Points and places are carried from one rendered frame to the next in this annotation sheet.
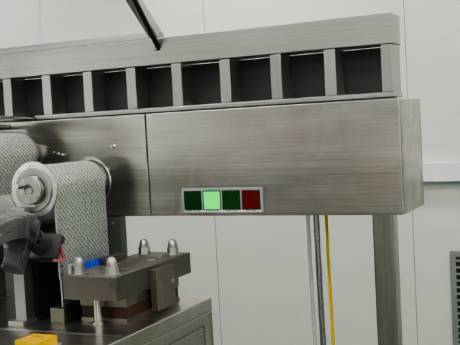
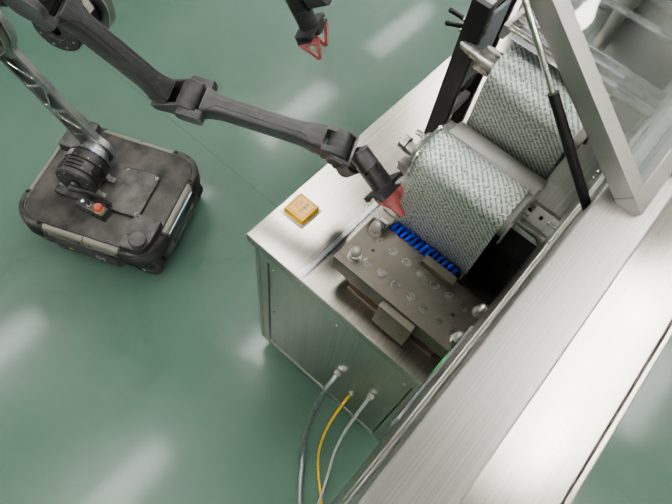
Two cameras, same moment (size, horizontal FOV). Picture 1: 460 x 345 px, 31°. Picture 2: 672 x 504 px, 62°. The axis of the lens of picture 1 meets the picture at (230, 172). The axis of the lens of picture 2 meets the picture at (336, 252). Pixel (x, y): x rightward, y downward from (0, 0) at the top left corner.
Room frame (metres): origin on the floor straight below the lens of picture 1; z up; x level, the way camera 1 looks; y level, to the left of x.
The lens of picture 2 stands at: (2.10, -0.34, 2.27)
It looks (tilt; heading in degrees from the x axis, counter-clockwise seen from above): 62 degrees down; 96
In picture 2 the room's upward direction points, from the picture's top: 12 degrees clockwise
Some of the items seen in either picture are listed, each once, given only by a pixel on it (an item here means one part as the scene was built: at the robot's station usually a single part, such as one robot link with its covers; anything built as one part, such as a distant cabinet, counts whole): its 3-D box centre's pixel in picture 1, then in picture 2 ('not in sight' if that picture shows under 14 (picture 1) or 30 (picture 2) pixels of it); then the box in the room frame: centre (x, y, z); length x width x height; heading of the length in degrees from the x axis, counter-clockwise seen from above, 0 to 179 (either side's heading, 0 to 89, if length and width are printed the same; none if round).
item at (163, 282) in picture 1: (163, 287); (392, 324); (2.22, 0.19, 0.96); 0.10 x 0.03 x 0.11; 155
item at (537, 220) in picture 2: not in sight; (542, 221); (2.45, 0.39, 1.28); 0.06 x 0.05 x 0.02; 155
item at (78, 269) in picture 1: (78, 265); (376, 226); (2.12, 0.40, 1.05); 0.04 x 0.04 x 0.04
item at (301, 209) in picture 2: (35, 342); (301, 208); (1.90, 0.47, 0.91); 0.07 x 0.07 x 0.02; 65
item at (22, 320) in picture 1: (18, 266); (406, 180); (2.16, 0.57, 1.05); 0.06 x 0.05 x 0.31; 155
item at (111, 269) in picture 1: (111, 265); (355, 252); (2.08, 0.31, 1.05); 0.04 x 0.04 x 0.04
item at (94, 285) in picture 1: (131, 274); (412, 289); (2.25, 0.29, 1.00); 0.40 x 0.16 x 0.06; 155
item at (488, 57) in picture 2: not in sight; (491, 63); (2.26, 0.75, 1.33); 0.06 x 0.06 x 0.06; 65
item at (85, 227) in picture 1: (83, 238); (437, 229); (2.26, 0.41, 1.10); 0.23 x 0.01 x 0.18; 155
